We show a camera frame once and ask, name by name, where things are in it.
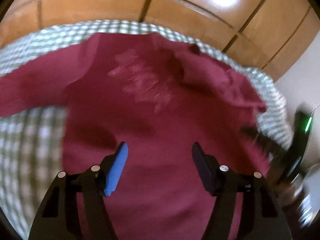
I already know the dark red sweater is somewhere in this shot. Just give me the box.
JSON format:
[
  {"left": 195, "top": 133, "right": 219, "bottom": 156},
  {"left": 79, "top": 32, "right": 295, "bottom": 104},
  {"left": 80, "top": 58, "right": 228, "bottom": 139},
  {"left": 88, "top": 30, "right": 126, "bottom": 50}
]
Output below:
[{"left": 1, "top": 33, "right": 269, "bottom": 239}]

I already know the green checkered bedspread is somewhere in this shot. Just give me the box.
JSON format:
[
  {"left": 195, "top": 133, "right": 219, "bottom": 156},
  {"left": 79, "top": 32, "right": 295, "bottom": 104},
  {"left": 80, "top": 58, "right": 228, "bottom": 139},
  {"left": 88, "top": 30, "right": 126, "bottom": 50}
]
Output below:
[{"left": 1, "top": 20, "right": 293, "bottom": 239}]

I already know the wooden wardrobe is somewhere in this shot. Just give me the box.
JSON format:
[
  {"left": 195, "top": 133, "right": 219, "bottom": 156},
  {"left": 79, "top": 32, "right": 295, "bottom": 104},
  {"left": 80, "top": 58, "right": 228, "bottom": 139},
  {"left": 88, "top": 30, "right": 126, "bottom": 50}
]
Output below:
[{"left": 1, "top": 0, "right": 319, "bottom": 79}]

